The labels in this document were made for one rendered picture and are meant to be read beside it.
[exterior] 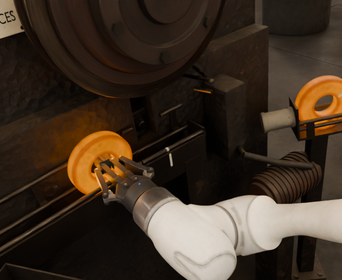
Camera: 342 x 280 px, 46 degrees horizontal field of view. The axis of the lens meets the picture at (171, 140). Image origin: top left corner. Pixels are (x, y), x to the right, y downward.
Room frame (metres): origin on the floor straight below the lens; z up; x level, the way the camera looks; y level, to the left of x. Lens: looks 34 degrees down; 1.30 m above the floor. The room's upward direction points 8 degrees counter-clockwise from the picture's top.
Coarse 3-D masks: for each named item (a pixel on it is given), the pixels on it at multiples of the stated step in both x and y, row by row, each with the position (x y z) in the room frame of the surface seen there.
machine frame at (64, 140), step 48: (240, 0) 1.19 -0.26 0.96; (0, 48) 0.83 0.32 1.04; (240, 48) 1.11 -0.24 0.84; (0, 96) 0.81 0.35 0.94; (48, 96) 0.86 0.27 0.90; (96, 96) 0.88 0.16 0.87; (144, 96) 0.96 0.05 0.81; (192, 96) 1.01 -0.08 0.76; (0, 144) 0.74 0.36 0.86; (48, 144) 0.79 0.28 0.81; (144, 144) 0.92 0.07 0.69; (0, 192) 0.72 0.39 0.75; (48, 192) 0.77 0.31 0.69; (240, 192) 1.10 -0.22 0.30; (0, 240) 0.69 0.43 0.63; (96, 240) 0.81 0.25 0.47; (144, 240) 0.88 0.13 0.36
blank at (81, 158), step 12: (96, 132) 0.79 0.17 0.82; (108, 132) 0.80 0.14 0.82; (84, 144) 0.75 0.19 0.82; (96, 144) 0.76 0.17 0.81; (108, 144) 0.77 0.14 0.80; (120, 144) 0.79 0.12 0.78; (72, 156) 0.75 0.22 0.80; (84, 156) 0.74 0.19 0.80; (96, 156) 0.75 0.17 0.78; (72, 168) 0.73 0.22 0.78; (84, 168) 0.74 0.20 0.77; (72, 180) 0.73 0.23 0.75; (84, 180) 0.73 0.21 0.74; (96, 180) 0.75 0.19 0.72; (108, 180) 0.76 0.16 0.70; (84, 192) 0.73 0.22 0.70
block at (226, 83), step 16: (224, 80) 1.01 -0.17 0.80; (208, 96) 1.00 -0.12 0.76; (224, 96) 0.94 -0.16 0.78; (240, 96) 0.97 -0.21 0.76; (208, 112) 1.00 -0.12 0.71; (224, 112) 0.94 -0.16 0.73; (240, 112) 0.96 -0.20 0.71; (208, 128) 1.01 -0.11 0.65; (224, 128) 0.95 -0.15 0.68; (240, 128) 0.96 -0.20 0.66; (208, 144) 1.01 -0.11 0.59; (224, 144) 0.95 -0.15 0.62; (240, 144) 0.96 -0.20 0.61
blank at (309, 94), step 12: (312, 84) 0.95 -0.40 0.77; (324, 84) 0.94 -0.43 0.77; (336, 84) 0.95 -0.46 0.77; (300, 96) 0.96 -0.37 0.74; (312, 96) 0.94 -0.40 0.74; (336, 96) 0.95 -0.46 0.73; (300, 108) 0.94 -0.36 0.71; (312, 108) 0.94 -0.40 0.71; (336, 108) 0.95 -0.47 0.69; (300, 120) 0.94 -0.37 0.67
